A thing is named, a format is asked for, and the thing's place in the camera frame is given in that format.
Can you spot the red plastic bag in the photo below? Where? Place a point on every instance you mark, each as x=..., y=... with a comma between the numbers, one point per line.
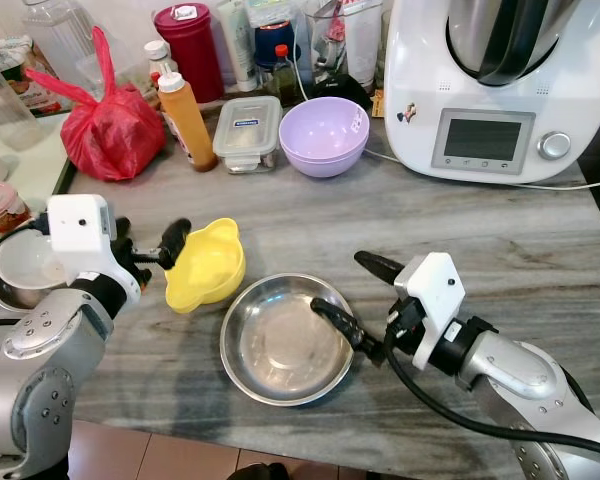
x=110, y=135

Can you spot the dark bottle with red cap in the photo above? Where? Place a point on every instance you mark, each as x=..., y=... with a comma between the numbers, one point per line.
x=283, y=75

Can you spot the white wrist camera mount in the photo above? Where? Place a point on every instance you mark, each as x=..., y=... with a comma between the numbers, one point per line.
x=80, y=235
x=435, y=290

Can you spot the blue lidded jar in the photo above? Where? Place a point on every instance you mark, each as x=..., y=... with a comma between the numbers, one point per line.
x=275, y=40

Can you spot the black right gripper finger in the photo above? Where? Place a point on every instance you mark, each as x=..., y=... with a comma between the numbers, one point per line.
x=378, y=265
x=340, y=320

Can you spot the clear glass measuring cup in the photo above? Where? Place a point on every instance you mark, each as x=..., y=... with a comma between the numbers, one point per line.
x=330, y=40

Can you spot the clear plastic jug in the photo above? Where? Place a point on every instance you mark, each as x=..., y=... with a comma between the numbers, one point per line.
x=55, y=30

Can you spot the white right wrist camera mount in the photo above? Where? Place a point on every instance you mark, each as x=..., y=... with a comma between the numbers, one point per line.
x=435, y=290

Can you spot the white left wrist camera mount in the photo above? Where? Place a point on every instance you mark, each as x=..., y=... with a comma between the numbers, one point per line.
x=80, y=235

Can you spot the maroon canister with lid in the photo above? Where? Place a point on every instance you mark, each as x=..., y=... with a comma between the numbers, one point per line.
x=195, y=55

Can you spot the small sauce bottle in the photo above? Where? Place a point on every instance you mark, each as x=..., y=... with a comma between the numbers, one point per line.
x=158, y=55

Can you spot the pale green cutting board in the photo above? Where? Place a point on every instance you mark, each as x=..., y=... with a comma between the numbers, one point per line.
x=30, y=170

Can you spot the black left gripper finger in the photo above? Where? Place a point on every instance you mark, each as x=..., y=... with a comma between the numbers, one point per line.
x=175, y=240

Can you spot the white tube bottle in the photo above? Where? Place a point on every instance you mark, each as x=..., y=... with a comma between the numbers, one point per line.
x=238, y=45

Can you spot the orange sauce squeeze bottle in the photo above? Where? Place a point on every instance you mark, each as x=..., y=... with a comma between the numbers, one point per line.
x=187, y=125

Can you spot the wide steel dish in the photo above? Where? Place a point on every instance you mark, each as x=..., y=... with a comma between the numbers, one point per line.
x=20, y=302

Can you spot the glass container with clear lid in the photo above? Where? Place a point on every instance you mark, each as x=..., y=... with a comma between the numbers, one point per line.
x=248, y=130

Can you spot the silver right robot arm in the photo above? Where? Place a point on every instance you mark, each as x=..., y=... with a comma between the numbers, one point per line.
x=520, y=375

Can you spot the clear tall plastic bottle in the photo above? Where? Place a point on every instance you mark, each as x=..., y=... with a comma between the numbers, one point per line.
x=5, y=110

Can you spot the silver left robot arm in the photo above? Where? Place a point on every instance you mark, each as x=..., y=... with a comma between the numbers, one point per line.
x=40, y=390

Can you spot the purple plastic bowl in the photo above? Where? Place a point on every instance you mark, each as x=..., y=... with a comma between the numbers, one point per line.
x=325, y=135

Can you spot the yellow plastic bowl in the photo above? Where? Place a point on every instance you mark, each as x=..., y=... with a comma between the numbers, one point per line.
x=210, y=270

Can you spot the white food processor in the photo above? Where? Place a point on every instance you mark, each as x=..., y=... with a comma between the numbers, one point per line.
x=420, y=90

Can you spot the white ceramic bowl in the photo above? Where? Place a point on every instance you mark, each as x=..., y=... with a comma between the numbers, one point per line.
x=25, y=262

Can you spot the colourful snack packet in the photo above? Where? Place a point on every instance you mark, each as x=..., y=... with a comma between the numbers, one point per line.
x=25, y=75

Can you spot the jar with pink lid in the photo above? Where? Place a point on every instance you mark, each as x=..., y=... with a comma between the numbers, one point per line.
x=0, y=210

